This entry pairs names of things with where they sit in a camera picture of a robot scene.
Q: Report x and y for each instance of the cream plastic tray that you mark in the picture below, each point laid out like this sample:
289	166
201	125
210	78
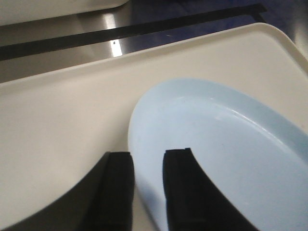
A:
55	127

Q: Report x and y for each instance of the light blue round plate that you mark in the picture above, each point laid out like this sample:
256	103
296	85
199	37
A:
255	156

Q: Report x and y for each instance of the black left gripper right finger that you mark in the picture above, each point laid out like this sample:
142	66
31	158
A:
193	202

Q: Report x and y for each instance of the black tape strip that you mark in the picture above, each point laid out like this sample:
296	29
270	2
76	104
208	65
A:
66	42

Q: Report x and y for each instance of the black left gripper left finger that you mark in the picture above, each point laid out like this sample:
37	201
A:
101	201

